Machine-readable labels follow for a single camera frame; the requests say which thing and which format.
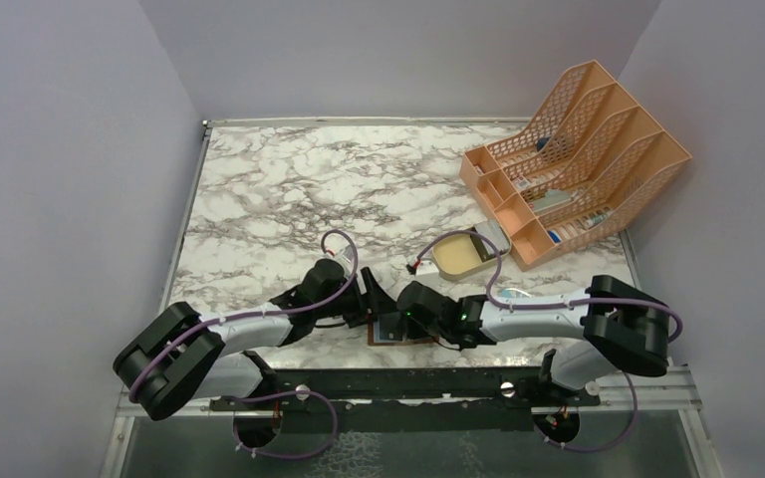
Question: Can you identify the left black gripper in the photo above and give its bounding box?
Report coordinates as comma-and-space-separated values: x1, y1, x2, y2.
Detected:
315, 268, 397, 329

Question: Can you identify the brown leather card holder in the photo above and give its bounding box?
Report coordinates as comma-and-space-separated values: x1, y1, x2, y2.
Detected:
368, 316, 434, 347

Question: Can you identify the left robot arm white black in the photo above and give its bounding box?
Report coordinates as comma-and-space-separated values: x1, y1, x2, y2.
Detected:
113, 259, 397, 421

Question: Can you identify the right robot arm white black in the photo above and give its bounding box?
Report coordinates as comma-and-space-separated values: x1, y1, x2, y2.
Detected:
395, 275, 683, 405

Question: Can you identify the stack of credit cards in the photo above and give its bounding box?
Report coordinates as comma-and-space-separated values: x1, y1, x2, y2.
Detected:
472, 220, 510, 262

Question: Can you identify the beige oval tray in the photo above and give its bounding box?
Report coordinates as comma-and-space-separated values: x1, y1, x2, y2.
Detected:
430, 233, 498, 282

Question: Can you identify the orange plastic file organizer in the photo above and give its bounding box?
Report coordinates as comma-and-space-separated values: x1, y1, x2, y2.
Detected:
460, 61, 691, 271

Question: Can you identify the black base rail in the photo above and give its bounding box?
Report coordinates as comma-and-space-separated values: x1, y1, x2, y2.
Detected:
209, 366, 601, 444

